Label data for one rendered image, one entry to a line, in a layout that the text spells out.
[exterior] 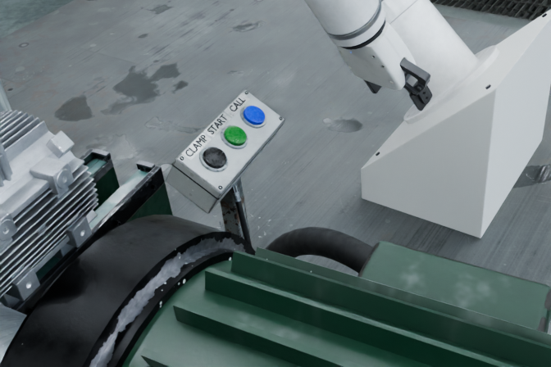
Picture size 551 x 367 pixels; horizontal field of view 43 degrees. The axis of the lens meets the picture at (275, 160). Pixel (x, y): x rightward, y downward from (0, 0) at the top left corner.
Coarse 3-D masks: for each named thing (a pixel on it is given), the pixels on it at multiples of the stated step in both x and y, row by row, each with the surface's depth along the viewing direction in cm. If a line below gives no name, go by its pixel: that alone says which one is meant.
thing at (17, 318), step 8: (0, 304) 65; (0, 312) 60; (8, 312) 61; (16, 312) 63; (0, 320) 58; (8, 320) 59; (16, 320) 59; (0, 328) 57; (8, 328) 57; (16, 328) 57; (0, 336) 56; (8, 336) 56; (0, 344) 54; (8, 344) 54; (0, 352) 53; (0, 360) 52
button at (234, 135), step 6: (234, 126) 90; (228, 132) 89; (234, 132) 89; (240, 132) 90; (228, 138) 89; (234, 138) 89; (240, 138) 89; (246, 138) 90; (234, 144) 89; (240, 144) 89
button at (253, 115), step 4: (248, 108) 93; (252, 108) 93; (256, 108) 93; (244, 112) 92; (248, 112) 92; (252, 112) 93; (256, 112) 93; (260, 112) 93; (244, 116) 92; (248, 116) 92; (252, 116) 92; (256, 116) 93; (260, 116) 93; (264, 116) 93; (248, 120) 92; (252, 120) 92; (256, 120) 92; (260, 120) 93; (256, 124) 92; (260, 124) 93
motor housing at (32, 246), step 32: (0, 128) 89; (32, 128) 90; (32, 160) 88; (64, 160) 91; (0, 192) 84; (32, 192) 85; (32, 224) 85; (64, 224) 90; (0, 256) 82; (32, 256) 86; (0, 288) 83
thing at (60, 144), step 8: (56, 136) 89; (64, 136) 90; (48, 144) 90; (56, 144) 89; (64, 144) 90; (72, 144) 90; (56, 152) 90; (64, 152) 89; (88, 216) 97; (96, 216) 98
